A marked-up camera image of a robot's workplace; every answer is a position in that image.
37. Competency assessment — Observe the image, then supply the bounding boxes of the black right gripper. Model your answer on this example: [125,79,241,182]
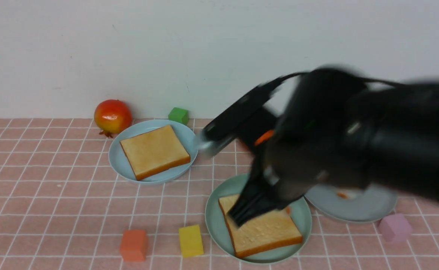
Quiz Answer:
[227,67,370,227]

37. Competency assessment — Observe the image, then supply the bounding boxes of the toast slice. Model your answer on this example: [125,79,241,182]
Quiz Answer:
[218,194,304,259]
[120,124,191,181]

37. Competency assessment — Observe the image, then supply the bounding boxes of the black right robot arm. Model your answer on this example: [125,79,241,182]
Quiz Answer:
[228,67,439,227]

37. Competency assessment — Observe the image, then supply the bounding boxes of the mint green plate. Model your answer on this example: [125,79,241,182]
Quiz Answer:
[205,173,313,264]

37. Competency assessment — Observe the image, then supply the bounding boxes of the orange mandarin fruit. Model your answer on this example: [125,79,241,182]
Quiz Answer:
[238,129,275,152]

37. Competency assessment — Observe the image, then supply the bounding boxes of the yellow foam cube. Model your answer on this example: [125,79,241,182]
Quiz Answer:
[179,225,204,258]

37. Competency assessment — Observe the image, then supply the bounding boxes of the light blue plate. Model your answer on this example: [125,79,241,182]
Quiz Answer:
[108,119,198,185]

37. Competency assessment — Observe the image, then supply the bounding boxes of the green foam cube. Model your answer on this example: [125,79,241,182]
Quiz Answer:
[168,107,190,125]

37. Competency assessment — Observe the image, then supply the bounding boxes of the grey plate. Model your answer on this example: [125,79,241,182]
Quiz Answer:
[305,184,398,224]

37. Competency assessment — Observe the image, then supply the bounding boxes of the orange foam cube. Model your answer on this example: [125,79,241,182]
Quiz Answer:
[120,229,149,263]

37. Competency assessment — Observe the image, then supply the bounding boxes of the pink foam cube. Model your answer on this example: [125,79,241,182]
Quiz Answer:
[378,213,413,244]

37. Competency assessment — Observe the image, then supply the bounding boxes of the red pomegranate fruit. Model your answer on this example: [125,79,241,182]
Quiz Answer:
[94,99,133,138]

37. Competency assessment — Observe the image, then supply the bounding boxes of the pink checkered tablecloth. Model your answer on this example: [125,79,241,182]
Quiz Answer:
[0,118,439,270]

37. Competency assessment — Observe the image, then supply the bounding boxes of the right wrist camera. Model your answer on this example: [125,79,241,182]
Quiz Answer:
[195,78,282,157]

